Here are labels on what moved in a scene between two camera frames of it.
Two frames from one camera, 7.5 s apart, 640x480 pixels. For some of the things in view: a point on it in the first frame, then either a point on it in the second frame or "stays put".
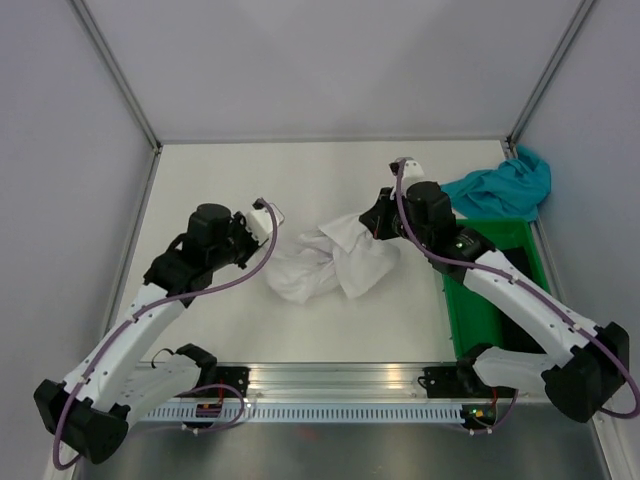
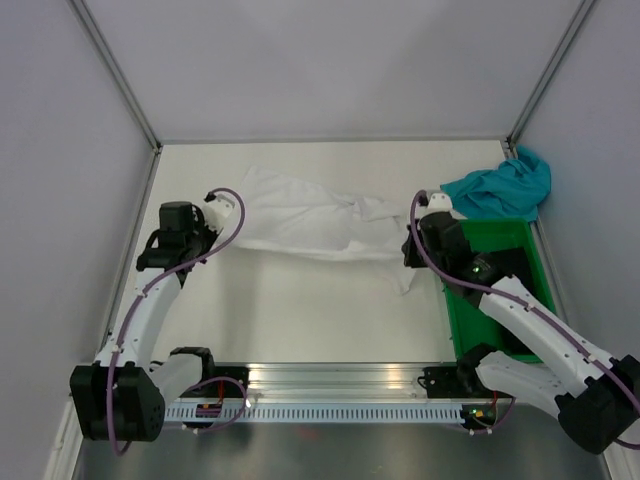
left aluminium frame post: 102,46 stays put
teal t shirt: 510,189 stays put
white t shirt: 339,256 to 292,217
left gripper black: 238,223 to 199,222
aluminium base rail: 332,381 stays put
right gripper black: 376,217 to 410,258
